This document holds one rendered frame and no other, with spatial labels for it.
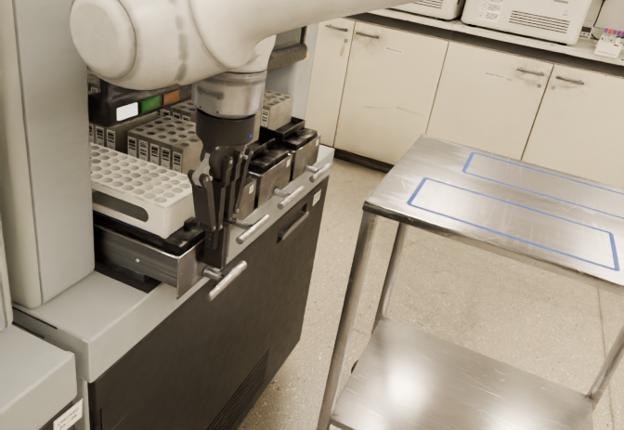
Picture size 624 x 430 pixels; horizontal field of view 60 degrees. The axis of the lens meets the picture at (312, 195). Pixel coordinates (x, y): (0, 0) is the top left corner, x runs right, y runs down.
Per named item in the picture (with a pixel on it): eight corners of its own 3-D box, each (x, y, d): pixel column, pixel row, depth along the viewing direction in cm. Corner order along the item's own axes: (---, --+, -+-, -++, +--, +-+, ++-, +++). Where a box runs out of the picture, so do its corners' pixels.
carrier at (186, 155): (209, 158, 98) (211, 127, 96) (218, 162, 98) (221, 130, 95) (170, 179, 88) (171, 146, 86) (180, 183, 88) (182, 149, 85)
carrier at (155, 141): (188, 151, 100) (190, 121, 97) (198, 154, 99) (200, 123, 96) (148, 171, 90) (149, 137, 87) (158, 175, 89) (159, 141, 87)
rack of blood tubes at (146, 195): (6, 184, 83) (2, 147, 80) (58, 163, 91) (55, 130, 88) (164, 247, 74) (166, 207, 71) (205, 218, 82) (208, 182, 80)
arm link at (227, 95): (176, 60, 63) (175, 109, 66) (243, 79, 60) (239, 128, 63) (218, 50, 71) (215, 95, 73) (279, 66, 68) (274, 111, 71)
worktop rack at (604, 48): (617, 58, 242) (622, 45, 240) (593, 53, 246) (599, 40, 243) (618, 51, 266) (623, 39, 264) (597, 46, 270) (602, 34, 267)
